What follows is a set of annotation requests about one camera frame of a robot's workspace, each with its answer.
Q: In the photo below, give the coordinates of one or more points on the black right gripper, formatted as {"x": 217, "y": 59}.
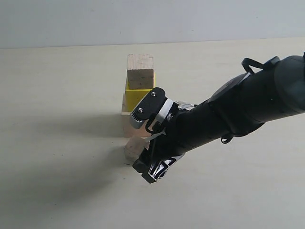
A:
{"x": 185, "y": 131}

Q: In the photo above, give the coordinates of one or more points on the small wooden cube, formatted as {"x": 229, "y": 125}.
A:
{"x": 134, "y": 148}

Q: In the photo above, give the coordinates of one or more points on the large pale wooden cube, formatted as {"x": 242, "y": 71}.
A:
{"x": 128, "y": 130}

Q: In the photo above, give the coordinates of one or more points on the yellow cube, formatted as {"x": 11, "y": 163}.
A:
{"x": 132, "y": 97}

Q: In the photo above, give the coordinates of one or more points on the medium wooden cube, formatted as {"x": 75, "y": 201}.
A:
{"x": 140, "y": 71}

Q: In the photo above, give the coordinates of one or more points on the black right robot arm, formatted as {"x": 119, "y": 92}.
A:
{"x": 264, "y": 92}

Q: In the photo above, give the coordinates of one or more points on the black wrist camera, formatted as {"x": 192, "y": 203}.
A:
{"x": 152, "y": 111}

